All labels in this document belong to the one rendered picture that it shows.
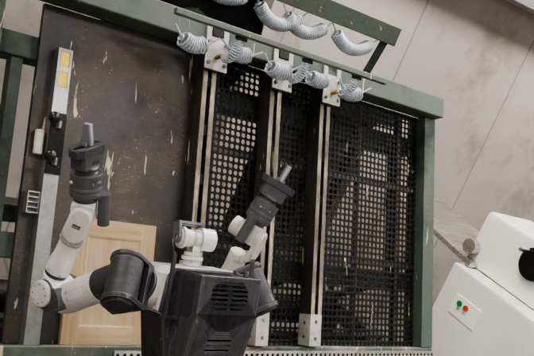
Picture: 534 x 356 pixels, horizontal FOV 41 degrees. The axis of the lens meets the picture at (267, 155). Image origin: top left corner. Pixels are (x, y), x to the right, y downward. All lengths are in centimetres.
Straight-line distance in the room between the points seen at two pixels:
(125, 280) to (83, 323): 55
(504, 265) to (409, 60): 174
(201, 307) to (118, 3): 114
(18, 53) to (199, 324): 111
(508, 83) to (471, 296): 222
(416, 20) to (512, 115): 146
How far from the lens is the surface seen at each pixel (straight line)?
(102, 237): 248
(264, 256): 279
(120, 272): 195
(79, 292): 206
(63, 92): 245
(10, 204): 354
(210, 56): 270
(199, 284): 190
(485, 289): 472
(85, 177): 200
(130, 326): 254
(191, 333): 193
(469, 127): 623
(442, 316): 493
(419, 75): 570
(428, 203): 356
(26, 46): 252
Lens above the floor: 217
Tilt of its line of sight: 13 degrees down
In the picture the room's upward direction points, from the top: 22 degrees clockwise
